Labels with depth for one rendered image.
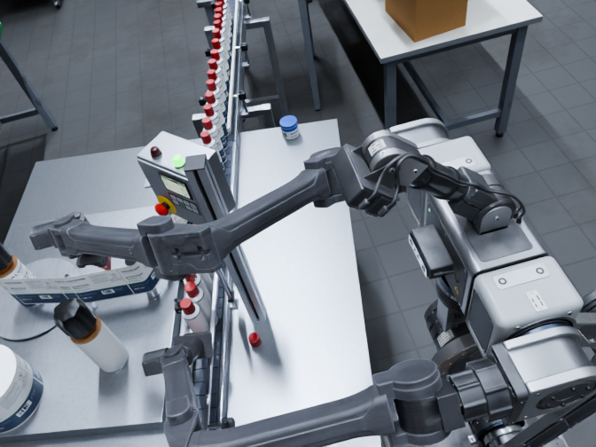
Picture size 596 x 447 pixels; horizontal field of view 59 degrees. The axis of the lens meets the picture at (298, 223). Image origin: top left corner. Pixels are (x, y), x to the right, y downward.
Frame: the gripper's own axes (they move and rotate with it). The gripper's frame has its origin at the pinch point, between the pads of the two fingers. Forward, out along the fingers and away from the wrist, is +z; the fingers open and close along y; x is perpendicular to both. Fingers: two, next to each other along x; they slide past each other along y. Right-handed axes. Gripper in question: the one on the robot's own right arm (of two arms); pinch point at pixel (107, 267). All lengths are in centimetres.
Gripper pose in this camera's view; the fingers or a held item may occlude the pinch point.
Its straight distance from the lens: 146.2
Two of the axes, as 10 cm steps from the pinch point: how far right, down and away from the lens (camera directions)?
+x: 9.9, -1.4, -0.6
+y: 0.7, 7.7, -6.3
